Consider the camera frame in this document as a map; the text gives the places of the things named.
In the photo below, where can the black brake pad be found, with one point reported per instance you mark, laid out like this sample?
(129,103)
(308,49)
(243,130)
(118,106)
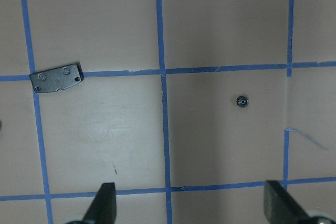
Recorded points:
(55,79)

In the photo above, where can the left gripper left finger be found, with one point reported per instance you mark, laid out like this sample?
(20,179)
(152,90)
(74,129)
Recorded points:
(103,208)

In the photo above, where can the black bearing gear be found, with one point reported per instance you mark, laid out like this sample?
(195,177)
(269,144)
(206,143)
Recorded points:
(242,101)

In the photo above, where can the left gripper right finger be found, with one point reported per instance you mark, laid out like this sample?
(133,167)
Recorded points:
(279,206)

